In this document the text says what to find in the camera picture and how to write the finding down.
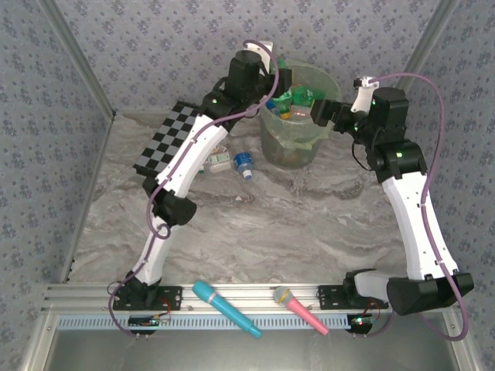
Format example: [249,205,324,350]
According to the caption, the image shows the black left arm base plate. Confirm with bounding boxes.
[112,285,183,311]

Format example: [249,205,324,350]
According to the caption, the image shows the folded black grey chessboard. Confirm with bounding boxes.
[132,100,210,185]

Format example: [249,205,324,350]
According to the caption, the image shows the blue toy microphone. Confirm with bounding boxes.
[192,280,263,340]

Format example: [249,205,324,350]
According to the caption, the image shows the aluminium mounting rail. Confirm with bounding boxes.
[42,281,463,315]

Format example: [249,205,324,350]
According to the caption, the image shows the small clear bottle blue label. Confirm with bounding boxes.
[233,151,255,182]

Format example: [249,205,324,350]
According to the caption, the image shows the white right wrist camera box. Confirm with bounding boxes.
[353,76,378,114]

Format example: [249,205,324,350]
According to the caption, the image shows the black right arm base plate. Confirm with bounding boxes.
[317,284,390,310]

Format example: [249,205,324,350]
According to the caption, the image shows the bin with green liner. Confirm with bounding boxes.
[258,57,343,169]

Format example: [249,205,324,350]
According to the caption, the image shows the small circuit board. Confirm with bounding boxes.
[128,315,171,329]
[346,313,378,328]

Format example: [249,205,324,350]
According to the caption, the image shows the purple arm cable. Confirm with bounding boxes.
[369,72,471,342]
[108,39,280,338]

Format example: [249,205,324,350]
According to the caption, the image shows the slotted grey cable duct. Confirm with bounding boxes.
[56,312,360,332]

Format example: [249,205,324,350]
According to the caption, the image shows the aluminium table edge rail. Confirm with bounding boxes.
[60,114,117,283]

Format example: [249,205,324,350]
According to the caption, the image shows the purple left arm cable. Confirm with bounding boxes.
[108,39,280,338]

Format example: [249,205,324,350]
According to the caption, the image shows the green bottle yellow cap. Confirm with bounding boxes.
[270,56,297,118]
[290,85,316,108]

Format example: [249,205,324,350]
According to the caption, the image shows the grey metal panel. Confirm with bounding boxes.
[40,328,469,371]

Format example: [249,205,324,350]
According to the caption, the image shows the pink toy microphone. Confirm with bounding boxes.
[272,285,330,336]

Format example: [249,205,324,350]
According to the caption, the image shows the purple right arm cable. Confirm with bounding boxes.
[369,72,471,342]

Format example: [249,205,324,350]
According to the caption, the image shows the aluminium frame post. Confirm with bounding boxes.
[382,0,463,119]
[38,0,118,119]

